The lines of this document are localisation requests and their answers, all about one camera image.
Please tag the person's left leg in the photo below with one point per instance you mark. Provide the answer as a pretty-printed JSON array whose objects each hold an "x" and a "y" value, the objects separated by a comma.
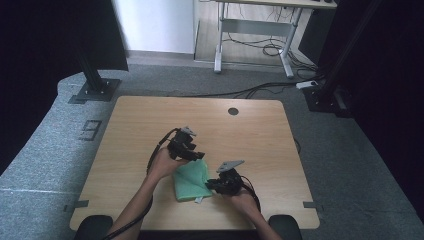
[{"x": 91, "y": 228}]

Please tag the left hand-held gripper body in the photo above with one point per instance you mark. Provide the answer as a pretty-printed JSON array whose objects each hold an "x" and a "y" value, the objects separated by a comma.
[{"x": 181, "y": 145}]

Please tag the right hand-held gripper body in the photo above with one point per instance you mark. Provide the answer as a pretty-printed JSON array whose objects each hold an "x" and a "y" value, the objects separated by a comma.
[{"x": 230, "y": 183}]

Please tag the black round table grommet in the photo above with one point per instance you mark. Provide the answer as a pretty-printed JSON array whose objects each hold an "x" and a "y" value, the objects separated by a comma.
[{"x": 233, "y": 111}]

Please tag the person's left hand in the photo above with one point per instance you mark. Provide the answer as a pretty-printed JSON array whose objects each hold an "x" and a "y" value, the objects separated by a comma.
[{"x": 163, "y": 166}]

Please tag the black computer case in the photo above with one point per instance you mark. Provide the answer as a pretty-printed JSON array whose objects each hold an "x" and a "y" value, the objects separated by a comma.
[{"x": 315, "y": 36}]

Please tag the white power strip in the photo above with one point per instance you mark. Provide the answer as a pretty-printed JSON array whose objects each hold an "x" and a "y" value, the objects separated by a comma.
[{"x": 306, "y": 84}]

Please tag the white metal desk frame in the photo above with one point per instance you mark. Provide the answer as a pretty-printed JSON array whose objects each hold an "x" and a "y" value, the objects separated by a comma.
[{"x": 255, "y": 27}]

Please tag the green microfibre cloth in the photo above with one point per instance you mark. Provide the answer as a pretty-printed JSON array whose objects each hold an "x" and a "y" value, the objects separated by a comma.
[{"x": 190, "y": 181}]

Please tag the short black floor tape strip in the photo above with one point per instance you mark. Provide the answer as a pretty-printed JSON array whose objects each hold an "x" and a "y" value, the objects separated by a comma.
[
  {"x": 312, "y": 205},
  {"x": 77, "y": 205}
]

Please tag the person's right leg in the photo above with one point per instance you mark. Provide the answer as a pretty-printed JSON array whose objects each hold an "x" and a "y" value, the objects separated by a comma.
[{"x": 288, "y": 228}]

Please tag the person's leg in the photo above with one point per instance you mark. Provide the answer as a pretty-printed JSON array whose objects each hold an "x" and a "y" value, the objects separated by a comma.
[
  {"x": 288, "y": 228},
  {"x": 91, "y": 228}
]

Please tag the black curtain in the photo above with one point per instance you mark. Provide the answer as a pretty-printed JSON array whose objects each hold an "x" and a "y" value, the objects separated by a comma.
[
  {"x": 393, "y": 83},
  {"x": 40, "y": 66}
]

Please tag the person's right hand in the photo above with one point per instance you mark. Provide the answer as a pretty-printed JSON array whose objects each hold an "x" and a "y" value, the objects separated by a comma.
[{"x": 245, "y": 203}]

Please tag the black metal stand with base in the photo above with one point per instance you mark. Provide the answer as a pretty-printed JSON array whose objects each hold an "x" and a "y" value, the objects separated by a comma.
[
  {"x": 95, "y": 88},
  {"x": 328, "y": 98}
]

